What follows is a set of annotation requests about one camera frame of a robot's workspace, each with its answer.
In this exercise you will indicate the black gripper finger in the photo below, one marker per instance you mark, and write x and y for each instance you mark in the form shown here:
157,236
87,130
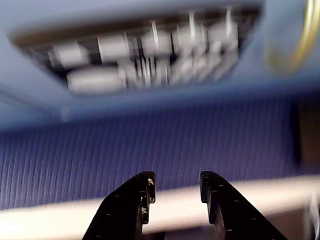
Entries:
122,210
232,215

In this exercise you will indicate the blue toy play kitchen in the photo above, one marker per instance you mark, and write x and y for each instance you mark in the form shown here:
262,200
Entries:
20,117

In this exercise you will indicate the black dishwasher sticker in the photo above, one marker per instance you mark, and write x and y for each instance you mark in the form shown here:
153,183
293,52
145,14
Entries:
150,50

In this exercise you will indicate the blue dishwasher door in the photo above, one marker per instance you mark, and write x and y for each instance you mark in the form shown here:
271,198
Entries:
150,7

